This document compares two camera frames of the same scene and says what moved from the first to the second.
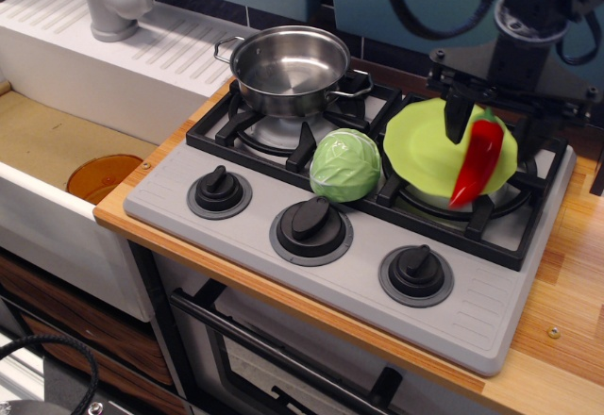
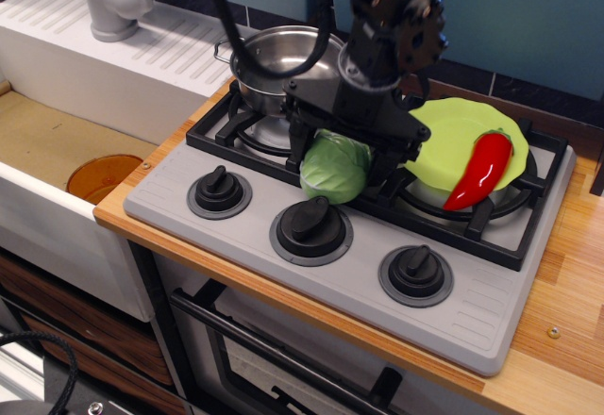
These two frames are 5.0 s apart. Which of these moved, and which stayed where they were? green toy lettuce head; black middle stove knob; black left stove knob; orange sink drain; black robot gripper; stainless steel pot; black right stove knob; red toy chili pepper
Moved: black robot gripper; red toy chili pepper; green toy lettuce head
Stayed: black middle stove knob; orange sink drain; black right stove knob; black left stove knob; stainless steel pot
